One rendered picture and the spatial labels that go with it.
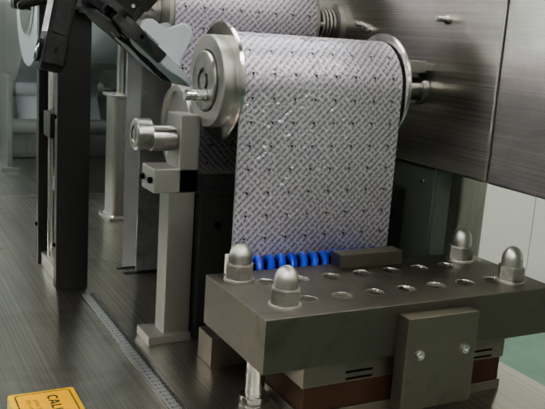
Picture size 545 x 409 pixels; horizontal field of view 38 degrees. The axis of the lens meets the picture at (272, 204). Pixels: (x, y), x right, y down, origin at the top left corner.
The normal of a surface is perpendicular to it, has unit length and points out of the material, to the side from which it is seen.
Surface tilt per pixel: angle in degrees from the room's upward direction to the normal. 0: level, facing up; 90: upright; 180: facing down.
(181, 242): 90
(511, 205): 90
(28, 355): 0
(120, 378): 0
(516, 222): 90
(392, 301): 0
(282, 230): 90
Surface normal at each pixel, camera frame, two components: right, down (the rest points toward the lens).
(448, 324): 0.45, 0.22
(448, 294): 0.07, -0.98
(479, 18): -0.89, 0.04
